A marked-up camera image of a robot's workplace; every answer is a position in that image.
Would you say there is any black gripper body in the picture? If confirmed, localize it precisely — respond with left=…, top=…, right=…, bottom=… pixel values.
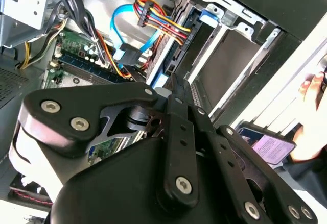
left=45, top=137, right=246, bottom=224

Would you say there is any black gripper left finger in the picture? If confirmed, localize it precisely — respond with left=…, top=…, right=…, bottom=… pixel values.
left=17, top=72, right=200, bottom=205

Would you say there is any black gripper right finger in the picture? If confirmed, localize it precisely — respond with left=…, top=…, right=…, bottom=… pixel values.
left=178, top=77, right=319, bottom=224

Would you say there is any person's hand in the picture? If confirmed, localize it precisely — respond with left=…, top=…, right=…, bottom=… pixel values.
left=299, top=72, right=327, bottom=112

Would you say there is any hard disk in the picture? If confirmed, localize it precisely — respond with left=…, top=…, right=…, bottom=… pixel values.
left=145, top=3, right=222, bottom=89

